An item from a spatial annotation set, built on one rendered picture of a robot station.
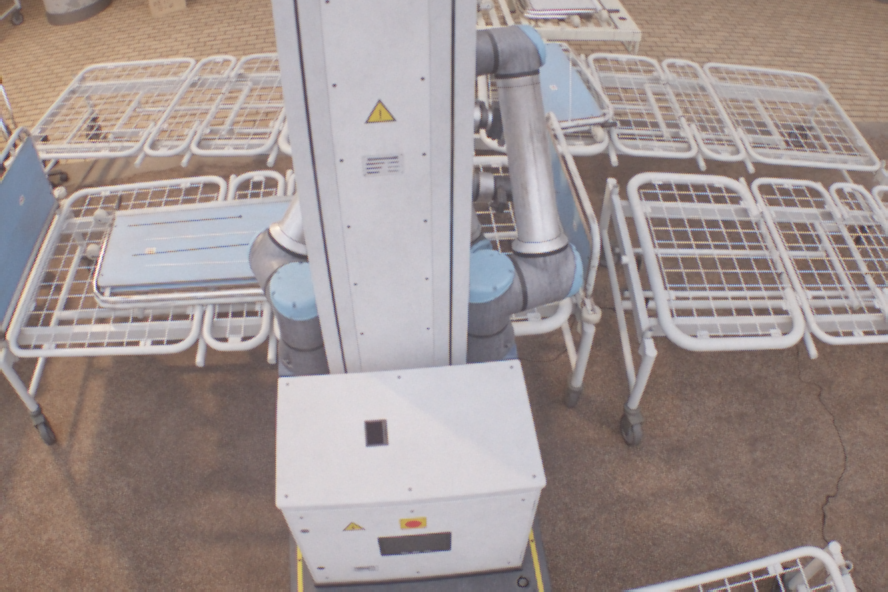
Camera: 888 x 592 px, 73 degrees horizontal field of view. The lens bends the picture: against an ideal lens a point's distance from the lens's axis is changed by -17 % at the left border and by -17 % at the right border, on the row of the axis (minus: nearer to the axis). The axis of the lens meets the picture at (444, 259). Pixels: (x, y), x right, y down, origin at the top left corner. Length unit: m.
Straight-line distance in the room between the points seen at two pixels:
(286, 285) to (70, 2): 4.85
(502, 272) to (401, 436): 0.52
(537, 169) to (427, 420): 0.68
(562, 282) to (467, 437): 0.55
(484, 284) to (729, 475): 1.27
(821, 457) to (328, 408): 1.90
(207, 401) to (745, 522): 2.01
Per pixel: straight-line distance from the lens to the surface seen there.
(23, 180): 2.82
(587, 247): 2.18
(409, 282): 1.57
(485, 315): 1.84
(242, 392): 2.74
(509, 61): 1.76
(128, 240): 2.61
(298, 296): 1.79
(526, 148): 1.79
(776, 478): 2.69
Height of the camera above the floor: 2.15
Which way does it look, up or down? 44 degrees down
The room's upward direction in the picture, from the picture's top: straight up
